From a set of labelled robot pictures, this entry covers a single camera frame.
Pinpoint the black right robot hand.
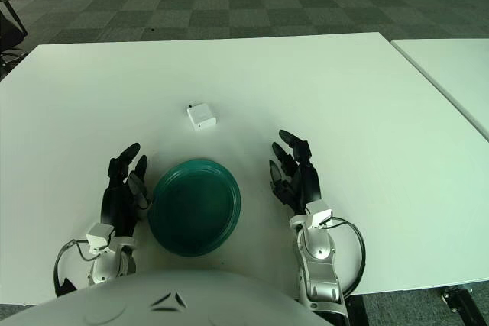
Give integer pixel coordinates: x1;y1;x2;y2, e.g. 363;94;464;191
268;129;323;218

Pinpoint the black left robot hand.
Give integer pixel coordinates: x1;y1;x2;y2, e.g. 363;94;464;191
100;142;154;238

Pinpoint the white square charger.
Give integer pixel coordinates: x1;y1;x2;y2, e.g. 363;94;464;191
186;103;217;132

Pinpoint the dark green round plate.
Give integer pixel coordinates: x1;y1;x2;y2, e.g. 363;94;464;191
147;157;242;257

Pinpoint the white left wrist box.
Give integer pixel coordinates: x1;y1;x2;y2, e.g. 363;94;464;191
86;223;115;254

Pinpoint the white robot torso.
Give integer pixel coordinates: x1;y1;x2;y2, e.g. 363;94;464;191
0;267;333;326

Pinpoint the white side table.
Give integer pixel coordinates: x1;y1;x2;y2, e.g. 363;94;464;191
390;37;489;140

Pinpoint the black office chair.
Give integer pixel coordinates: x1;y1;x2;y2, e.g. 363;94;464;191
0;0;28;79

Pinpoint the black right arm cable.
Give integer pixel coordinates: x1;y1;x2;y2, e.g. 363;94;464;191
330;218;366;296

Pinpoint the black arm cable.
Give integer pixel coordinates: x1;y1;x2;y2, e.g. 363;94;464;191
330;218;366;296
53;240;96;299

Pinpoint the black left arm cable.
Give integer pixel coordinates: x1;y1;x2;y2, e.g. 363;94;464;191
53;240;96;299

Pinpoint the black table base frame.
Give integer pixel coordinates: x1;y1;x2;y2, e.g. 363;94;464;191
343;283;477;326

